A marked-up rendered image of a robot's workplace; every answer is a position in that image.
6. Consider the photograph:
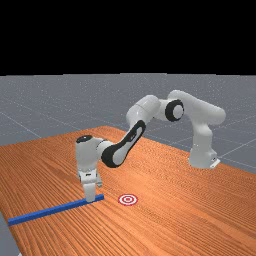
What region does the long blue stick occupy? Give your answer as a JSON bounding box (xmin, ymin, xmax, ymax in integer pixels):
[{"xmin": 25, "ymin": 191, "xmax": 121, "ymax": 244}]
[{"xmin": 7, "ymin": 194, "xmax": 105, "ymax": 227}]

